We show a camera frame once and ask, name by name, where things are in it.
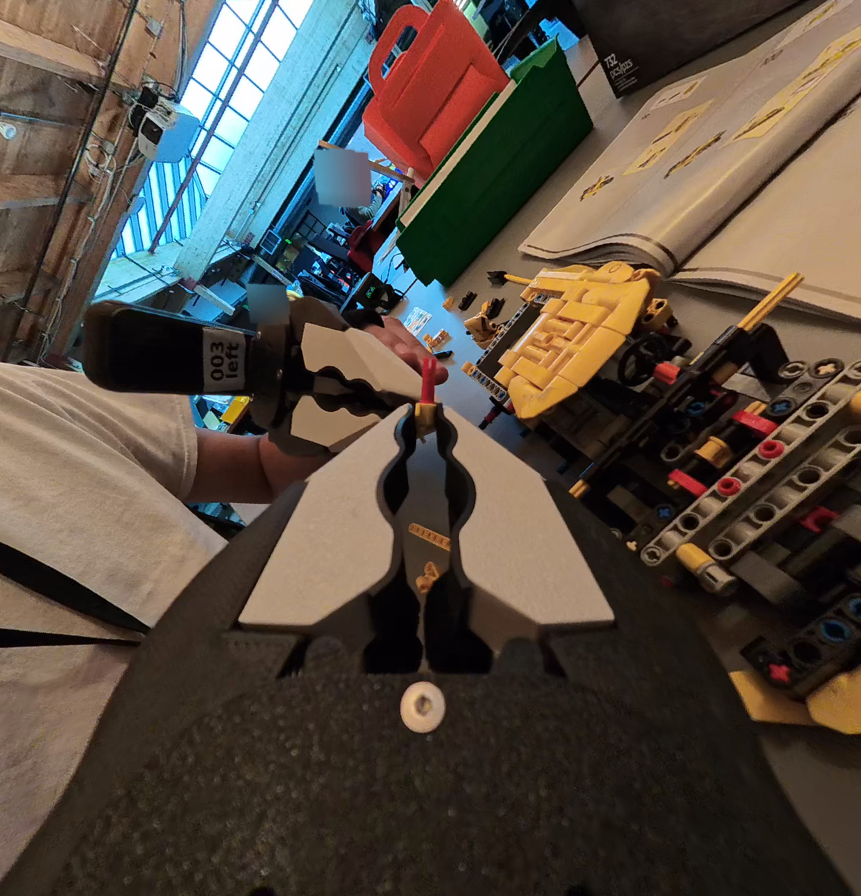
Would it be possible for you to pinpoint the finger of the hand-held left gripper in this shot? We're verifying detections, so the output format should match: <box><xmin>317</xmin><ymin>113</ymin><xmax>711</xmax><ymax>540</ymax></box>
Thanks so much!
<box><xmin>301</xmin><ymin>323</ymin><xmax>444</xmax><ymax>408</ymax></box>
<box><xmin>288</xmin><ymin>393</ymin><xmax>393</xmax><ymax>454</ymax></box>

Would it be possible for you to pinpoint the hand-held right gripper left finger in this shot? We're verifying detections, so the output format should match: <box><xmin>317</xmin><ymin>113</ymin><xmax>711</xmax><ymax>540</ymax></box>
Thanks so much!
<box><xmin>238</xmin><ymin>405</ymin><xmax>424</xmax><ymax>672</ymax></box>

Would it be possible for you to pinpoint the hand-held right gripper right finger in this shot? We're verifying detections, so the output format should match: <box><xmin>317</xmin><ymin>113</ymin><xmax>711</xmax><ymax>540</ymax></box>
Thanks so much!
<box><xmin>425</xmin><ymin>406</ymin><xmax>617</xmax><ymax>671</ymax></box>

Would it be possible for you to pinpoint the yellow black toy car model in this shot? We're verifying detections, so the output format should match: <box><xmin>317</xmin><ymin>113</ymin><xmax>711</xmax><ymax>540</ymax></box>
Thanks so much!
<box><xmin>466</xmin><ymin>262</ymin><xmax>861</xmax><ymax>736</ymax></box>

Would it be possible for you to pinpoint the grey desk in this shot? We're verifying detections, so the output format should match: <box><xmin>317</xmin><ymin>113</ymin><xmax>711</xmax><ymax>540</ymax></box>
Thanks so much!
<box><xmin>371</xmin><ymin>28</ymin><xmax>861</xmax><ymax>896</ymax></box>

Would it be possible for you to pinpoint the person's left hand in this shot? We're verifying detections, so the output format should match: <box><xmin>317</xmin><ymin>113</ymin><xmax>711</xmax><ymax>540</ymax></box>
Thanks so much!
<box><xmin>371</xmin><ymin>315</ymin><xmax>450</xmax><ymax>387</ymax></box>

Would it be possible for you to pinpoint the small yellow black subassembly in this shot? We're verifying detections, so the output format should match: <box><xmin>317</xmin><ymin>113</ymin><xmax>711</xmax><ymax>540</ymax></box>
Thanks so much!
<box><xmin>469</xmin><ymin>297</ymin><xmax>508</xmax><ymax>344</ymax></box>

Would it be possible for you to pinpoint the white ceiling device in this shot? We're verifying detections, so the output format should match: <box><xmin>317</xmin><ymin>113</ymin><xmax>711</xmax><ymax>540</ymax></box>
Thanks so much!
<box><xmin>126</xmin><ymin>84</ymin><xmax>200</xmax><ymax>165</ymax></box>

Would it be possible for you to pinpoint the green storage bin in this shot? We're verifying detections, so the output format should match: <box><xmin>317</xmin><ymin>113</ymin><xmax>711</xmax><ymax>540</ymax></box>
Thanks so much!
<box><xmin>395</xmin><ymin>38</ymin><xmax>594</xmax><ymax>288</ymax></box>

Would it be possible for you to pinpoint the orange carry bag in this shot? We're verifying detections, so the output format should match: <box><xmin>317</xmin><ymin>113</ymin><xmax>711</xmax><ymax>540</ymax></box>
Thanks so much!
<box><xmin>362</xmin><ymin>0</ymin><xmax>510</xmax><ymax>179</ymax></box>

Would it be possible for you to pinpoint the building instruction booklet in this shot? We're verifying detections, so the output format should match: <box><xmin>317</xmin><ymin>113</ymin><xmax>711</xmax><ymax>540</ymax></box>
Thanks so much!
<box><xmin>518</xmin><ymin>0</ymin><xmax>861</xmax><ymax>326</ymax></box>

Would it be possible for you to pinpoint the toy car set box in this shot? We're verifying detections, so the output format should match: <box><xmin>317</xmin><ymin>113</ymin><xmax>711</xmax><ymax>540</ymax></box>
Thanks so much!
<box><xmin>571</xmin><ymin>0</ymin><xmax>824</xmax><ymax>99</ymax></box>

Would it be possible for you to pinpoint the black lanyard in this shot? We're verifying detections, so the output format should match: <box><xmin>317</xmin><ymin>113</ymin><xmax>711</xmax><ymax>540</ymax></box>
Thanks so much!
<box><xmin>0</xmin><ymin>535</ymin><xmax>151</xmax><ymax>648</ymax></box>

